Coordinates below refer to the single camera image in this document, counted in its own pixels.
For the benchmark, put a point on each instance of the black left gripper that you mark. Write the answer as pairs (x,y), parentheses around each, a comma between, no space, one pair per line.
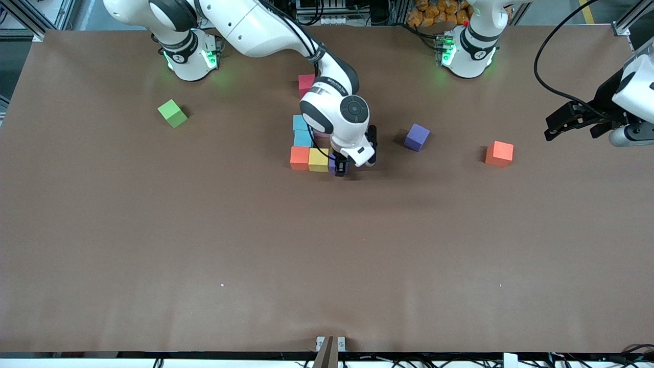
(604,100)

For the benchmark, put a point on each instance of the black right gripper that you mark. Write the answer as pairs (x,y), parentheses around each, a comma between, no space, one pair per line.
(339,164)

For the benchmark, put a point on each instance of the yellow foam block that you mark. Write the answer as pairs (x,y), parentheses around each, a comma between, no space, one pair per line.
(318,160)

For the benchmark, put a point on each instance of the pink foam block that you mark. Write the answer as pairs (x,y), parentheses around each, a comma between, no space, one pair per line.
(321,135)

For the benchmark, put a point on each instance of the orange foam block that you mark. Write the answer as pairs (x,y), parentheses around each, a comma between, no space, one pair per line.
(499,154)
(300,158)

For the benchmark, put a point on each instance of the blue foam block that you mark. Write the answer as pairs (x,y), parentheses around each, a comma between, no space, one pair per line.
(302,138)
(300,122)

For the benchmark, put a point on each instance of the red foam block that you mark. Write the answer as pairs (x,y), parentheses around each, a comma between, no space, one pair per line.
(306,84)

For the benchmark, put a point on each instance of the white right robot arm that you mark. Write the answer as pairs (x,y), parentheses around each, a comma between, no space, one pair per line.
(354,109)

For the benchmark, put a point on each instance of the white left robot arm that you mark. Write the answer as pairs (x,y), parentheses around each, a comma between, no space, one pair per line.
(472,56)

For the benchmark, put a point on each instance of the paper table cover sheet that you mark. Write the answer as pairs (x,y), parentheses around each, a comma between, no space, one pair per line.
(327,266)

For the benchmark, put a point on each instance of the bag of orange snacks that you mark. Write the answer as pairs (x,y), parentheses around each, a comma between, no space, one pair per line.
(431,13)

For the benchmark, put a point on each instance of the green foam block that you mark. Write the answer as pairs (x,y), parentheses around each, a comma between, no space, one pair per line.
(172,113)

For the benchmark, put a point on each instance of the aluminium frame profile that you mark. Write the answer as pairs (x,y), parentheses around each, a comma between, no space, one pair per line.
(30,24)
(626,25)

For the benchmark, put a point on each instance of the small metal bracket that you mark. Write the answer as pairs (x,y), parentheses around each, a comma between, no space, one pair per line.
(341,343)

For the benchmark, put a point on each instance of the grey camera mount pole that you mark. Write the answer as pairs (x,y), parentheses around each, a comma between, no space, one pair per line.
(327,355)

